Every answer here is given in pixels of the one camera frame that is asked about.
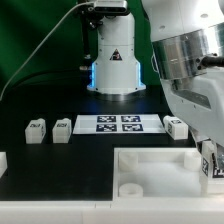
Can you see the white sheet with tags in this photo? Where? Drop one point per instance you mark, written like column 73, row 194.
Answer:
column 118, row 124

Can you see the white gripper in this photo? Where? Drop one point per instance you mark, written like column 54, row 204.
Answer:
column 199, row 102

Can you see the black camera on stand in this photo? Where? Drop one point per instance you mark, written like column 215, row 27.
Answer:
column 97, row 9

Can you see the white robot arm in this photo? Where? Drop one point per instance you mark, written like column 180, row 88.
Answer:
column 187, row 38

